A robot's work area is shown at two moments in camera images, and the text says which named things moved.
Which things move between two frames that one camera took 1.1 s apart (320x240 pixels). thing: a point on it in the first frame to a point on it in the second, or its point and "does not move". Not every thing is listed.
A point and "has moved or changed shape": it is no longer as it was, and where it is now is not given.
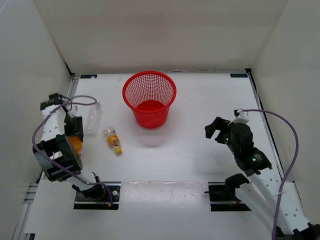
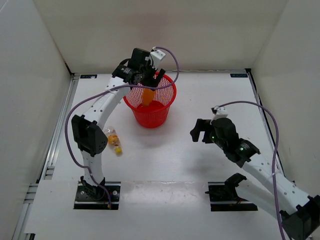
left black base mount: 82,203 does not move
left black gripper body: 71,128 to 149,70
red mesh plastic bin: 150,94 does not move
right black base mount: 223,197 does not move
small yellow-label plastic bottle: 113,139 does not move
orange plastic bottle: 77,143 has moved or changed shape
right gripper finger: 216,124 to 200,125
